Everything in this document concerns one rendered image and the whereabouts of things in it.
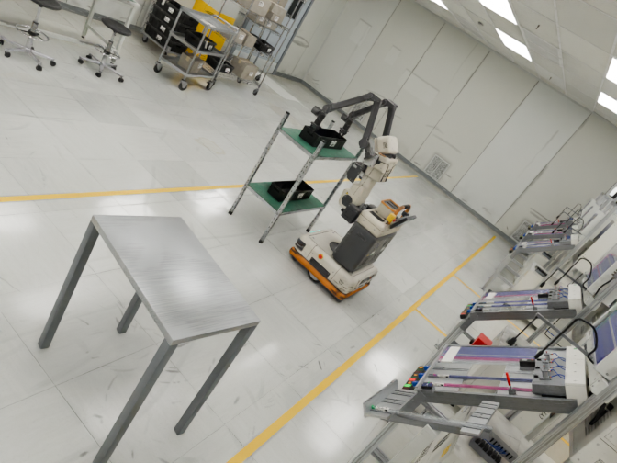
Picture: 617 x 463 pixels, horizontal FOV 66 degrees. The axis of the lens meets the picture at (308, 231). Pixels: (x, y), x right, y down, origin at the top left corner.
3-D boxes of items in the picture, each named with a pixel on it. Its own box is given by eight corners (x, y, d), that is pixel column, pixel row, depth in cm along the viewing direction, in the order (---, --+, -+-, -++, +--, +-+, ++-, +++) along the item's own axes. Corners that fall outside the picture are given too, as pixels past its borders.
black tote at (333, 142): (312, 147, 410) (319, 136, 406) (298, 135, 416) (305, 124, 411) (341, 149, 459) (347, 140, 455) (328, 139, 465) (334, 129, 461)
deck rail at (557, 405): (416, 401, 237) (414, 389, 237) (417, 400, 239) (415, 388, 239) (578, 414, 202) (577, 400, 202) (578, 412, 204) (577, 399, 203)
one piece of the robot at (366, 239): (367, 273, 458) (420, 206, 426) (343, 285, 411) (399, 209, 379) (342, 251, 469) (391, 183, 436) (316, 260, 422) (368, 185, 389)
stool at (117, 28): (67, 58, 530) (84, 10, 507) (95, 57, 577) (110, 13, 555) (108, 84, 532) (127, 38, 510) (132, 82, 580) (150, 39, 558)
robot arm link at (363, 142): (383, 95, 381) (385, 97, 391) (367, 91, 385) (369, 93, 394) (365, 149, 388) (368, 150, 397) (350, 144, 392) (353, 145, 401)
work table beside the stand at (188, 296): (122, 327, 265) (181, 216, 234) (184, 433, 233) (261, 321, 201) (37, 343, 229) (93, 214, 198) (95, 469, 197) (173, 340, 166)
